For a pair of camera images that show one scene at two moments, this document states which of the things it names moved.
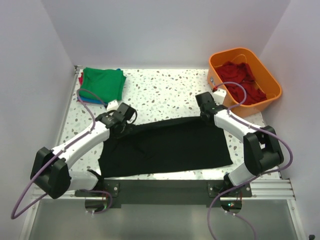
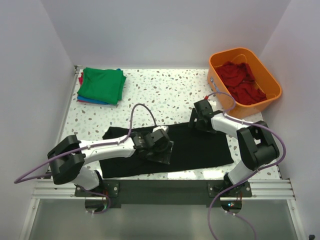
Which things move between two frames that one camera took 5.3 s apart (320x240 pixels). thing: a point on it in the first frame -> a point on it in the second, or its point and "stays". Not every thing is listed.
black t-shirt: [168, 144] stays
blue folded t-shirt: [91, 100] stays
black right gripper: [215, 103] -> [194, 115]
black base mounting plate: [165, 193] stays
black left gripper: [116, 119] -> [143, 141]
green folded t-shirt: [107, 85] stays
